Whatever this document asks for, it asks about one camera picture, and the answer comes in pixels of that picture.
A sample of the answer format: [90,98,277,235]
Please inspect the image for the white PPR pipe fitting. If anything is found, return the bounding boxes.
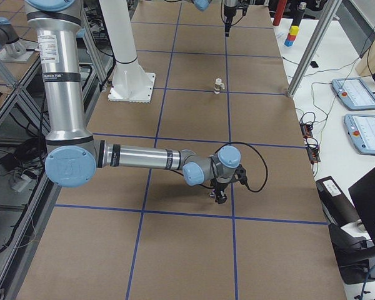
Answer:
[214,78,225,94]

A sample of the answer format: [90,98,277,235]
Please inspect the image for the third robot arm at side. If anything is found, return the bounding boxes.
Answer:
[0,17,35,63]

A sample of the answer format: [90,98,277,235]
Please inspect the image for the red cylinder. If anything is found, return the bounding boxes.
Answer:
[272,0,288,26]

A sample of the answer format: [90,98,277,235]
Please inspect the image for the stacked coloured toy blocks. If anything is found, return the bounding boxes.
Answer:
[284,25,299,47]

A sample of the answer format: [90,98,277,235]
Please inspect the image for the black cylinder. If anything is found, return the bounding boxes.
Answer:
[291,1,306,26]

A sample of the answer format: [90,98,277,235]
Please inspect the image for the small black box on table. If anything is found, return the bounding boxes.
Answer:
[310,61,319,68]

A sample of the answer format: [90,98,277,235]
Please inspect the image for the orange circuit board lower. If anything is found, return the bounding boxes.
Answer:
[306,146,321,164]

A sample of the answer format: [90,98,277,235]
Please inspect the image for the orange circuit board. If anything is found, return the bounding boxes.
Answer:
[306,146,321,164]
[300,123,313,138]

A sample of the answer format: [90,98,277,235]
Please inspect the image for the orange circuit board upper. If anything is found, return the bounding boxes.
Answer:
[300,123,313,138]

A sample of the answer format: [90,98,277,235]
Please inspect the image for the black device with label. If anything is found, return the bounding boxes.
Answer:
[316,176,360,227]

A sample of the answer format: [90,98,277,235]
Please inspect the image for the upper blue teach pendant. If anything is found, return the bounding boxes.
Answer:
[332,77,375,111]

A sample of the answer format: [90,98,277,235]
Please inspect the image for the blue teach pendant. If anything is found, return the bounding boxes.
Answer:
[344,114,375,156]
[332,77,375,111]

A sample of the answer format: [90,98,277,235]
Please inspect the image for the lower blue teach pendant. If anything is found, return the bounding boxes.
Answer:
[344,114,375,156]

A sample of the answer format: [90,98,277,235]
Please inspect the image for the aluminium frame post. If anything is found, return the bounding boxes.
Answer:
[286,0,342,98]

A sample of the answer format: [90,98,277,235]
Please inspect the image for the white camera stand column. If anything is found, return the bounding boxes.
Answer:
[99,0,156,103]

